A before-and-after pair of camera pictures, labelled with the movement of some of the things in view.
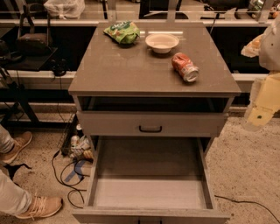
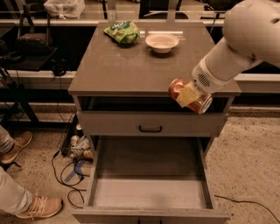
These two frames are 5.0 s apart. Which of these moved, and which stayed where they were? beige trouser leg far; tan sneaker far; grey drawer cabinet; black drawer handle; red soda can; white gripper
Moved: white gripper; red soda can
Stayed: grey drawer cabinet; black drawer handle; beige trouser leg far; tan sneaker far
